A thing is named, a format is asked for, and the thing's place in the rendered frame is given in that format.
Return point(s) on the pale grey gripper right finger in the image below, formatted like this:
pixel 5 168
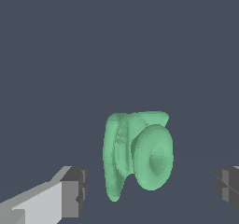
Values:
pixel 228 184

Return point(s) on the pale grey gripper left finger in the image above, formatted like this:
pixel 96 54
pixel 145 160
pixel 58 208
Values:
pixel 53 199

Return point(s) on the green rounded plastic object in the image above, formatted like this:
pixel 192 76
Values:
pixel 149 159

